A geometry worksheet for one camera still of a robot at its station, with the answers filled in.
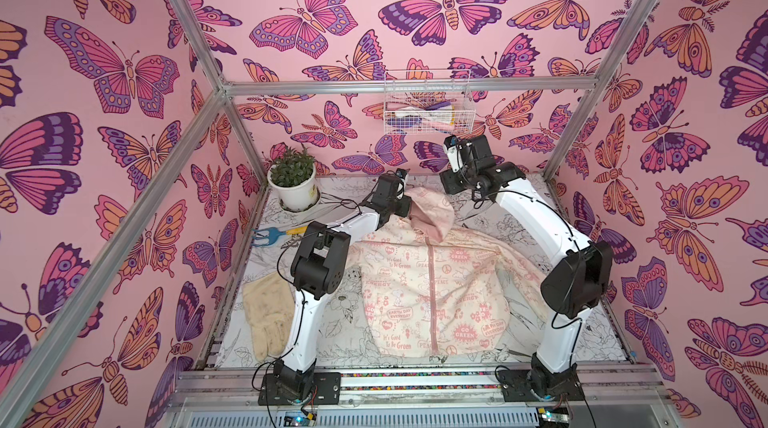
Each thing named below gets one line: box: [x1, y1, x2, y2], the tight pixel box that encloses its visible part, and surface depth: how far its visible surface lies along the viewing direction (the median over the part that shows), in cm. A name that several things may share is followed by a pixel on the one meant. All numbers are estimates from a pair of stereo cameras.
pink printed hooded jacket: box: [348, 187, 549, 358], surface depth 89 cm
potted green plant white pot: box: [267, 144, 321, 212], surface depth 105 cm
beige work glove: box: [242, 271, 296, 359], surface depth 87 cm
